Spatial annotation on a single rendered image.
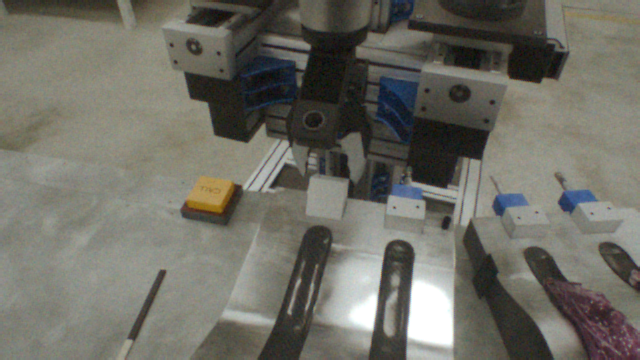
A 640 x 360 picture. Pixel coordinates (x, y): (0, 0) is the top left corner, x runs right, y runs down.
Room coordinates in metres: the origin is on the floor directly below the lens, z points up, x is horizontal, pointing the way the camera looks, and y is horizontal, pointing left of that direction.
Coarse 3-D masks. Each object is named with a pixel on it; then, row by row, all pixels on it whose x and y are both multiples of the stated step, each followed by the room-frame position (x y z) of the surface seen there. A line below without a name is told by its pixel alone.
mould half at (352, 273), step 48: (288, 192) 0.45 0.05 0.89; (288, 240) 0.36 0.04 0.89; (336, 240) 0.36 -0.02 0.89; (384, 240) 0.36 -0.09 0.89; (432, 240) 0.36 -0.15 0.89; (240, 288) 0.29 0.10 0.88; (336, 288) 0.29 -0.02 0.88; (432, 288) 0.29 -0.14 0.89; (240, 336) 0.22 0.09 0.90; (336, 336) 0.23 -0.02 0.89; (432, 336) 0.23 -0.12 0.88
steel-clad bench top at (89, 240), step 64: (0, 192) 0.54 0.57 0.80; (64, 192) 0.54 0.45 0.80; (128, 192) 0.54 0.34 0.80; (256, 192) 0.54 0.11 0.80; (0, 256) 0.40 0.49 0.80; (64, 256) 0.40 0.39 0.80; (128, 256) 0.40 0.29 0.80; (192, 256) 0.40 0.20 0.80; (0, 320) 0.30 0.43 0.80; (64, 320) 0.30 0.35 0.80; (128, 320) 0.30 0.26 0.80; (192, 320) 0.30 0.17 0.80
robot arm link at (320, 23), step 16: (304, 0) 0.43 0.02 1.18; (320, 0) 0.41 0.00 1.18; (336, 0) 0.41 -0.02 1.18; (352, 0) 0.41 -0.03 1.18; (368, 0) 0.43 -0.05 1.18; (304, 16) 0.43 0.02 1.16; (320, 16) 0.41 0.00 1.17; (336, 16) 0.41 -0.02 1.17; (352, 16) 0.41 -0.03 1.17; (368, 16) 0.43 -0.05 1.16; (320, 32) 0.42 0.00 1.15; (336, 32) 0.41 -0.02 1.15; (352, 32) 0.42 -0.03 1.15
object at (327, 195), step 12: (312, 180) 0.43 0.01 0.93; (324, 180) 0.43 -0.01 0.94; (336, 180) 0.43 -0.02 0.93; (348, 180) 0.45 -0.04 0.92; (312, 192) 0.42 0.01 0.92; (324, 192) 0.42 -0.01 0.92; (336, 192) 0.42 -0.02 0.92; (312, 204) 0.41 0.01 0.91; (324, 204) 0.41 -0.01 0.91; (336, 204) 0.41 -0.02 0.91; (324, 216) 0.40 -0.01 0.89; (336, 216) 0.40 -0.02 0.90
